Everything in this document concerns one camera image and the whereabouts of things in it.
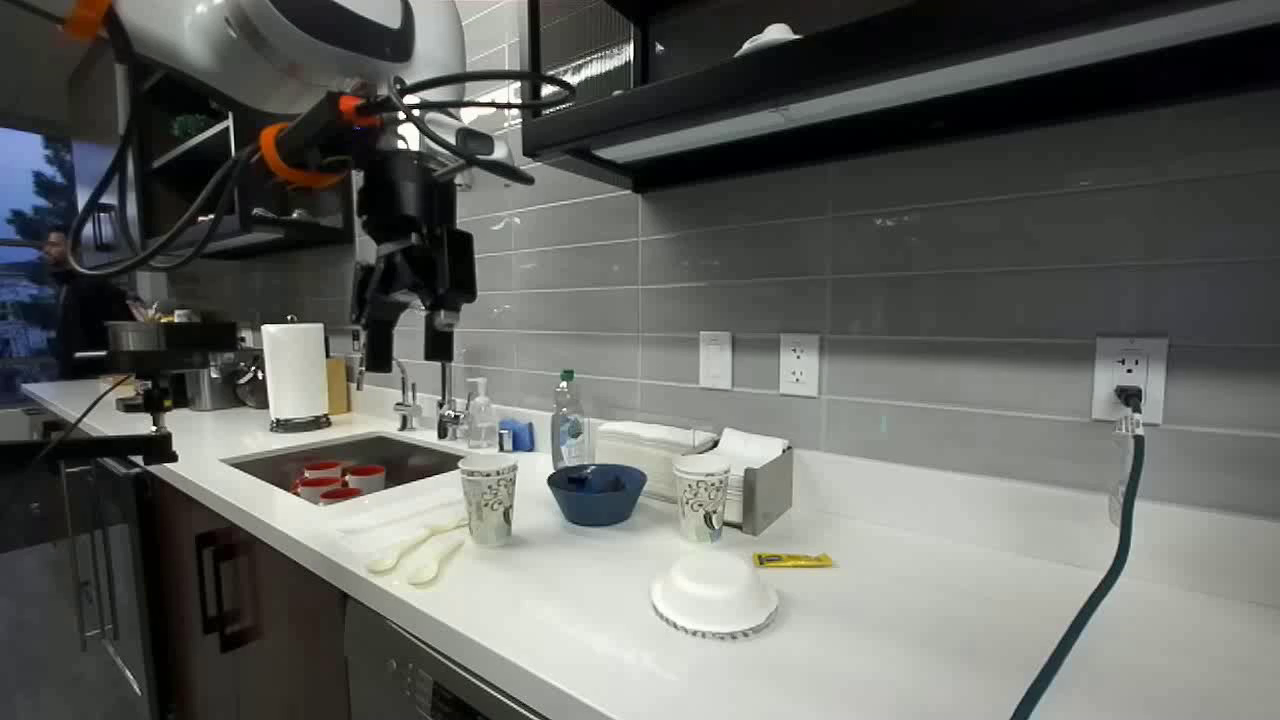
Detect paper towel roll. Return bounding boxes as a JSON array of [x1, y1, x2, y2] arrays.
[[258, 326, 327, 431]]

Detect chrome faucet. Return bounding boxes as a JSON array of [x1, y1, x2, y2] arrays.
[[392, 361, 461, 439]]

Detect white plastic spoon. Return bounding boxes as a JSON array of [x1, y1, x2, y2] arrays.
[[409, 533, 462, 587]]

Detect kitchen sink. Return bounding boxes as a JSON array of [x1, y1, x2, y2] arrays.
[[232, 437, 461, 504]]

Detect lower cabinet with handles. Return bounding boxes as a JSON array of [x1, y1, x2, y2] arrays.
[[55, 460, 348, 720]]

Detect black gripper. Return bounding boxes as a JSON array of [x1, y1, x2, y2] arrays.
[[356, 154, 477, 371]]

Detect napkin dispenser box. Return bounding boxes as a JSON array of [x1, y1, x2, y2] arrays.
[[594, 421, 790, 537]]

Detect white light switch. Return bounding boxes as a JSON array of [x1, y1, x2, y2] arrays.
[[701, 333, 730, 389]]

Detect dark green power cable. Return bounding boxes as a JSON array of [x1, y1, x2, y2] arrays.
[[1007, 421, 1152, 720]]

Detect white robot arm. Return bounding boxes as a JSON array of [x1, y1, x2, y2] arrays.
[[62, 0, 499, 371]]

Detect black open shelf cabinet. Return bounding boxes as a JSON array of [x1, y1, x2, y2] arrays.
[[136, 65, 348, 258]]

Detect blue bowl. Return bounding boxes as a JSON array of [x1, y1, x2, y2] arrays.
[[549, 463, 649, 530]]

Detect clear plastic water bottle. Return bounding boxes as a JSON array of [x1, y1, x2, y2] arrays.
[[552, 369, 592, 469]]

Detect red and white bowls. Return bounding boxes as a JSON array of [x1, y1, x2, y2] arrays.
[[291, 460, 387, 504]]

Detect upside-down white bowl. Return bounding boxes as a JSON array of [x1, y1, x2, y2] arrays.
[[649, 552, 781, 641]]

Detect patterned paper cup by dispenser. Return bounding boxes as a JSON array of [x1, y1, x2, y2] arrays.
[[676, 457, 726, 543]]

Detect patterned paper cup near sink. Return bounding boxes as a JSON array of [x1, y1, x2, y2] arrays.
[[461, 453, 517, 547]]

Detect soap dispenser bottle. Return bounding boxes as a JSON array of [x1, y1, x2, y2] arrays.
[[462, 375, 499, 453]]

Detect black upper cabinet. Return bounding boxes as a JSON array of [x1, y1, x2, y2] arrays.
[[524, 0, 1280, 192]]

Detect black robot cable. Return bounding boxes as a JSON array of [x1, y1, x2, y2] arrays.
[[62, 69, 580, 280]]

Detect white double wall outlet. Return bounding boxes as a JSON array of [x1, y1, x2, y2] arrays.
[[781, 338, 820, 396]]

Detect coffee machine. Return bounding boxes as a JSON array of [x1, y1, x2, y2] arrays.
[[109, 319, 243, 414]]

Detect dishwasher front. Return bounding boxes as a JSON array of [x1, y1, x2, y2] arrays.
[[344, 599, 545, 720]]

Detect blue sponge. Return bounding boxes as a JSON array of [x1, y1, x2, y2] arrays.
[[499, 417, 537, 453]]

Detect white wall outlet with plug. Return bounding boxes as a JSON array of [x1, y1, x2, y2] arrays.
[[1091, 338, 1166, 424]]

